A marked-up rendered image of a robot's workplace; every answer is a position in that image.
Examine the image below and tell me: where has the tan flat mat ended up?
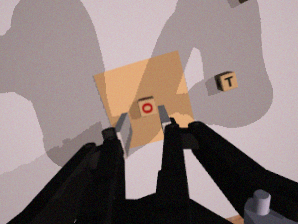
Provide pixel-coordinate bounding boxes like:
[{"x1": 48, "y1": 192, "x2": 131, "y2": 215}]
[{"x1": 93, "y1": 50, "x2": 194, "y2": 149}]

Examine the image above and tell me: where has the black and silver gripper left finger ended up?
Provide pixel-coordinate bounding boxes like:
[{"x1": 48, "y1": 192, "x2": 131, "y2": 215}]
[{"x1": 6, "y1": 112, "x2": 133, "y2": 224}]

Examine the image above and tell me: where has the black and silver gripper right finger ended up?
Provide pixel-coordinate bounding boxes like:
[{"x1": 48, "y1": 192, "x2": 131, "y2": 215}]
[{"x1": 150, "y1": 105, "x2": 298, "y2": 224}]

